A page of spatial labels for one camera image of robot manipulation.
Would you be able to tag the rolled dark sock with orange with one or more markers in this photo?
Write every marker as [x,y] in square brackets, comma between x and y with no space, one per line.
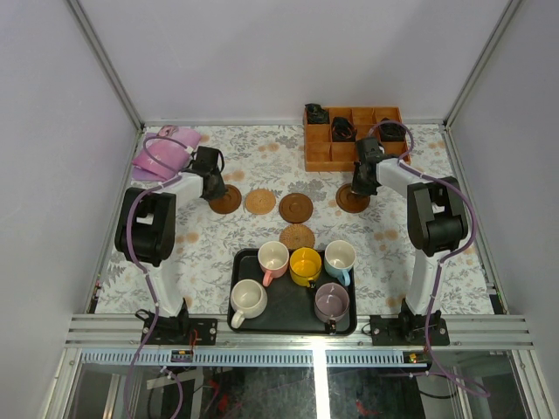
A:
[342,130]

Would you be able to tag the yellow ceramic cup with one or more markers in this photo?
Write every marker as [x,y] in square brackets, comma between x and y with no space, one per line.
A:
[305,267]

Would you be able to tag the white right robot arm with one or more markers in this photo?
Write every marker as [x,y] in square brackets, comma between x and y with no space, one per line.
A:
[436,216]

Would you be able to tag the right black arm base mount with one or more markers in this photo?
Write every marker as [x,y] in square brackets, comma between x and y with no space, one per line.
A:
[408,330]

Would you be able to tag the woven rattan coaster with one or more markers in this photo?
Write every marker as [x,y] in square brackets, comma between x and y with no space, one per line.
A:
[296,236]
[260,201]

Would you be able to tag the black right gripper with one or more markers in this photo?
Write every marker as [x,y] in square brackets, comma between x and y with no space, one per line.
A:
[357,188]

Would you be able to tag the pink folded cloth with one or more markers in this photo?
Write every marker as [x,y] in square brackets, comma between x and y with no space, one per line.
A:
[168,151]

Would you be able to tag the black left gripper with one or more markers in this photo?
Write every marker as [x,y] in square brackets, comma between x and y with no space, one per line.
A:
[215,188]

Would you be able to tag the blue slotted cable duct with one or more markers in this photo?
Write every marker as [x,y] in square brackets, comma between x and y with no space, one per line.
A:
[249,358]

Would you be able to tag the pink ceramic cup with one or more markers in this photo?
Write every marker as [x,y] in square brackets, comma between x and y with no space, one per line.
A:
[273,258]

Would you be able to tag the rolled dark sock right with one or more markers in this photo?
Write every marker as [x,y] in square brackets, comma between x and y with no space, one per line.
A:
[391,131]

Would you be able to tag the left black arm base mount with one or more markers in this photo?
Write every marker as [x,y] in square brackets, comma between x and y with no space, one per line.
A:
[182,330]

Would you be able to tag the cream white ceramic cup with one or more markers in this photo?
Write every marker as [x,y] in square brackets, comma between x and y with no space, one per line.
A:
[248,300]

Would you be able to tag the purple ceramic cup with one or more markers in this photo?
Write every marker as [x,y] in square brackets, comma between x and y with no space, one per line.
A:
[331,305]

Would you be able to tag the dark brown wooden coaster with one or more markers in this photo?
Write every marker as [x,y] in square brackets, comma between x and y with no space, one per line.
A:
[296,208]

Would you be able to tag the orange wooden divider box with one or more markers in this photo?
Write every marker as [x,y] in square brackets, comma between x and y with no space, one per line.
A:
[322,154]

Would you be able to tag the rolled dark sock top-left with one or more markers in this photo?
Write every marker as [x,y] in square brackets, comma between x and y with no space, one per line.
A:
[316,114]

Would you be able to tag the black plastic tray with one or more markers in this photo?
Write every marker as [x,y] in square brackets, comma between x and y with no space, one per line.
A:
[290,308]

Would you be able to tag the light blue ceramic cup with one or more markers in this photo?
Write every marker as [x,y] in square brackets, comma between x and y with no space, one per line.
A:
[339,260]

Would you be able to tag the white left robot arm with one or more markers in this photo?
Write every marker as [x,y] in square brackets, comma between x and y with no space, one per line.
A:
[146,230]

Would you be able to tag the aluminium front rail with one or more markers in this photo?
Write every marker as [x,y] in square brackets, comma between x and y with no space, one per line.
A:
[463,332]

